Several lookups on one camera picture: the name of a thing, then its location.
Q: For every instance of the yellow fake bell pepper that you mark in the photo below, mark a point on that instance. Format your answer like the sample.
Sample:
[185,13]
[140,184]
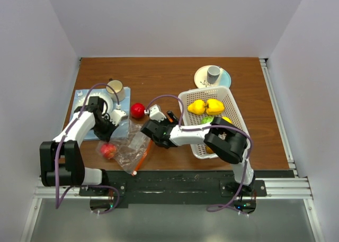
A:
[198,107]

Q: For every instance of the white ceramic bowl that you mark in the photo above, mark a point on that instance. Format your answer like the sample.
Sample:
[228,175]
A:
[108,103]

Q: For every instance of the yellow fake lemon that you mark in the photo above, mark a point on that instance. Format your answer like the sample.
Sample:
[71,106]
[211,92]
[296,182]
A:
[227,119]

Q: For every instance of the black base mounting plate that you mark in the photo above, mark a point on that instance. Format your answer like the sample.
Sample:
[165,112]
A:
[174,187]

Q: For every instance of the clear zip top bag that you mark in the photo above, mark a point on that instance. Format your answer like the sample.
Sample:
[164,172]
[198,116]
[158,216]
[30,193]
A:
[131,151]

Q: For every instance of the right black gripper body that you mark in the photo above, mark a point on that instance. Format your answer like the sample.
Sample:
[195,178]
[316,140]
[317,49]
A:
[164,123]

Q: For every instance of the small grey cup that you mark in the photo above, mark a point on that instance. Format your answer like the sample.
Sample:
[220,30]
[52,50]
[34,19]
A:
[213,73]

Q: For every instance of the aluminium frame rail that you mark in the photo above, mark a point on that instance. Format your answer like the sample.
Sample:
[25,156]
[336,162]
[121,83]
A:
[285,188]

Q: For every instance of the white perforated plastic basket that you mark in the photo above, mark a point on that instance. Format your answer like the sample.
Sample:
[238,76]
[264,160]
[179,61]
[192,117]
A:
[220,93]

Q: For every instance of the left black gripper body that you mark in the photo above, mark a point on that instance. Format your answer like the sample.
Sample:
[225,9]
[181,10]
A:
[103,129]

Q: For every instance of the pastel ceramic plate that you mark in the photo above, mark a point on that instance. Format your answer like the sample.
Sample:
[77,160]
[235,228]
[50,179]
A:
[202,74]

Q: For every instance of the small red fake fruit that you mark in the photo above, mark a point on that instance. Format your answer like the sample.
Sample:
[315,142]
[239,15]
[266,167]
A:
[137,110]

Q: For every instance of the blue checkered cloth mat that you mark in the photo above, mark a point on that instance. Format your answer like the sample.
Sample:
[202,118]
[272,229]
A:
[123,128]

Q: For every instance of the green fake apple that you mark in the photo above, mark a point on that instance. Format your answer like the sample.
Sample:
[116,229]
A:
[207,119]

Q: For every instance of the cream enamel mug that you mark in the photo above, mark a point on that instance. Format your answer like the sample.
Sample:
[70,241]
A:
[115,90]

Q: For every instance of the red fake apple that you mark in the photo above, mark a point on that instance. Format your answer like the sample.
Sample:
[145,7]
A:
[108,150]

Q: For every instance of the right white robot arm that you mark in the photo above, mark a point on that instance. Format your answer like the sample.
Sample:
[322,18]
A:
[231,144]

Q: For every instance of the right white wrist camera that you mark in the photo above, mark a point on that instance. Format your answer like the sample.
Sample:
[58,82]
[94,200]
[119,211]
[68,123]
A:
[155,113]

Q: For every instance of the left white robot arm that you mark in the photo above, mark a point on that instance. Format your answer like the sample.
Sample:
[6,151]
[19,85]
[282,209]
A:
[61,162]

